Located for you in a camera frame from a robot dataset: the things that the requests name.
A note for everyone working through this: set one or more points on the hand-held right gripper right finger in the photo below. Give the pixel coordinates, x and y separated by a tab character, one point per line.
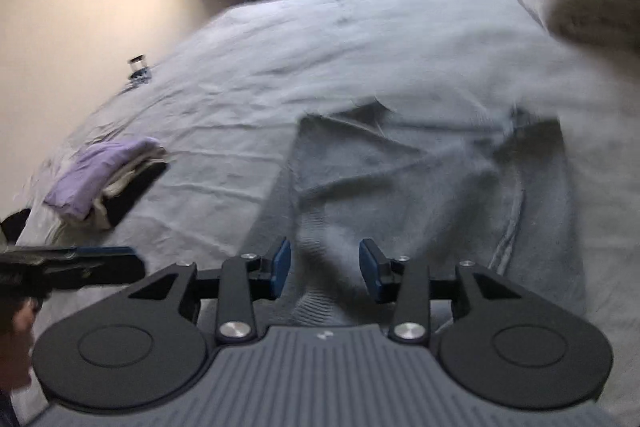
369	267

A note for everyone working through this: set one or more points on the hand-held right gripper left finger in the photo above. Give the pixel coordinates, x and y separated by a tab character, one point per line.
282	264

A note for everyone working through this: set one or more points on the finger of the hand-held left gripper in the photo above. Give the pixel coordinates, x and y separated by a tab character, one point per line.
90	267

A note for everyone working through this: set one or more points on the grey knit zip sweater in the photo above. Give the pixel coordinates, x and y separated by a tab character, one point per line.
400	187

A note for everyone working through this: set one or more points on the stack of folded clothes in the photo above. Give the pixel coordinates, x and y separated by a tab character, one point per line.
95	172

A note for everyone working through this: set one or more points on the person's left hand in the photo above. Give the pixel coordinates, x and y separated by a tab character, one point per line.
15	357

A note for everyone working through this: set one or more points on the dark blue cloth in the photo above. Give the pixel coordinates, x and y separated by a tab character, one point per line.
7	412

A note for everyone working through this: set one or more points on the black phone holder clip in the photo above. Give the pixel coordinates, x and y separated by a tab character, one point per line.
137	69

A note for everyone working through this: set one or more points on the bed with grey sheet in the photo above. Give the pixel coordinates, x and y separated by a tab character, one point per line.
300	57

